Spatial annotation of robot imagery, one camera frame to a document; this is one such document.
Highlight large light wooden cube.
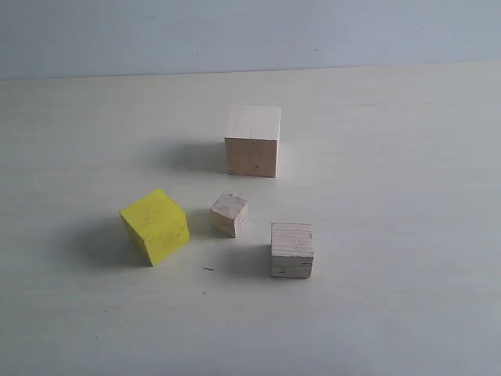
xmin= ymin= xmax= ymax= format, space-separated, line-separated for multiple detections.
xmin=224 ymin=105 xmax=281 ymax=178

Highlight medium striped wooden cube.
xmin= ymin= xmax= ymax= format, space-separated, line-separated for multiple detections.
xmin=270 ymin=222 xmax=315 ymax=279

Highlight yellow painted cube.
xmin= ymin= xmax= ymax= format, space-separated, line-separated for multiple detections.
xmin=120 ymin=189 xmax=190 ymax=266

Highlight small light wooden cube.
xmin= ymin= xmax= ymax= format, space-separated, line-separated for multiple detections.
xmin=210 ymin=192 xmax=249 ymax=238

